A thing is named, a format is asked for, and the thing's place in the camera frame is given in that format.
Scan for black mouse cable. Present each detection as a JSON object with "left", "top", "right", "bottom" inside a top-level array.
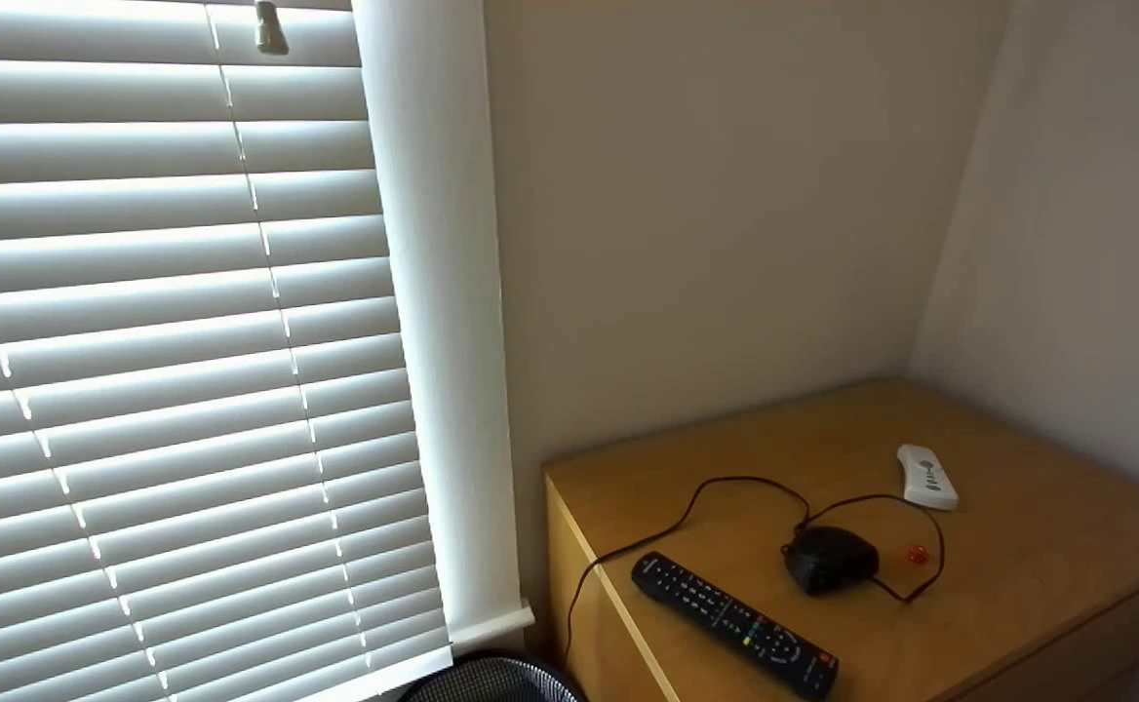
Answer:
[{"left": 559, "top": 470, "right": 952, "bottom": 656}]

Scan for black computer mouse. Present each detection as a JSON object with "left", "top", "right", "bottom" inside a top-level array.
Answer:
[{"left": 784, "top": 525, "right": 882, "bottom": 595}]

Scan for white window blinds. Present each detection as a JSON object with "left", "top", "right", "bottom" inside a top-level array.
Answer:
[{"left": 0, "top": 0, "right": 452, "bottom": 702}]

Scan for white window frame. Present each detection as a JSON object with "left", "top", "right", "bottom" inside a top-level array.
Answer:
[{"left": 360, "top": 0, "right": 534, "bottom": 656}]

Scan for black tv remote control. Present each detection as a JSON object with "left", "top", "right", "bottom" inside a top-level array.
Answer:
[{"left": 632, "top": 551, "right": 837, "bottom": 702}]

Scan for blind tilt wand tassel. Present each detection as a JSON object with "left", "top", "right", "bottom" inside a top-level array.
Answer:
[{"left": 252, "top": 0, "right": 290, "bottom": 54}]

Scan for black trash bin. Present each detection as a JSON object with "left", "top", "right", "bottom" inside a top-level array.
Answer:
[{"left": 398, "top": 656, "right": 581, "bottom": 702}]

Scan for wooden cabinet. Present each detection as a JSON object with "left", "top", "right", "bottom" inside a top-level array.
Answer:
[{"left": 547, "top": 378, "right": 1139, "bottom": 702}]

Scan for white remote controller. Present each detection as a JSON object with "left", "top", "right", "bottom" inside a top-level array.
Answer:
[{"left": 898, "top": 443, "right": 960, "bottom": 511}]

